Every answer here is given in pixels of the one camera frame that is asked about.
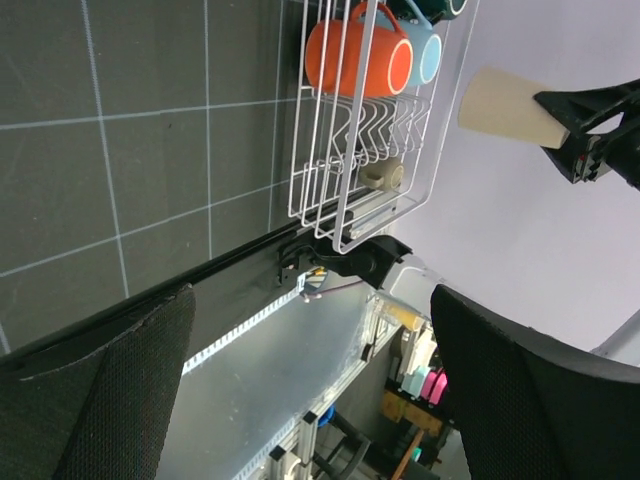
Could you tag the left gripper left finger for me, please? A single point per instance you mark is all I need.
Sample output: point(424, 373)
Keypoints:
point(95, 402)

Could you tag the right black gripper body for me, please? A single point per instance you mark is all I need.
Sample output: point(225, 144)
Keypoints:
point(587, 157)

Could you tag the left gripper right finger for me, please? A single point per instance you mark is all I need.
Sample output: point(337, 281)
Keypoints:
point(529, 406)

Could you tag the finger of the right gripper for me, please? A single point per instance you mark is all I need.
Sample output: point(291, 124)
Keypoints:
point(581, 111)

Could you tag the tall beige cup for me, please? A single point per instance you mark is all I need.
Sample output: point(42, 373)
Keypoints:
point(502, 104)

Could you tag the light blue mug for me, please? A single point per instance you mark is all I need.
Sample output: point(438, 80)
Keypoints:
point(426, 43)

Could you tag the dark green mug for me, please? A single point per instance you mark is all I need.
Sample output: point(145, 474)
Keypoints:
point(433, 10)

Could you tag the small grey-beige mug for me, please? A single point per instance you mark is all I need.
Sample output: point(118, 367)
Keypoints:
point(383, 175)

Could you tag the orange mug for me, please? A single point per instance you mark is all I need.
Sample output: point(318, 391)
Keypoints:
point(333, 48)

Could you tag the black grid mat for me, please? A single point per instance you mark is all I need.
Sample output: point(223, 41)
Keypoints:
point(139, 139)

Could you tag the right aluminium frame post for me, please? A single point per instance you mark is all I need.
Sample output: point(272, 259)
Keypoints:
point(623, 344)

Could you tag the white wire dish rack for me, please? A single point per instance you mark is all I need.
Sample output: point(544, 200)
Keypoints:
point(334, 138)

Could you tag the white slotted cable duct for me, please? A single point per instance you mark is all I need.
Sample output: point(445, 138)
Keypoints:
point(202, 356)

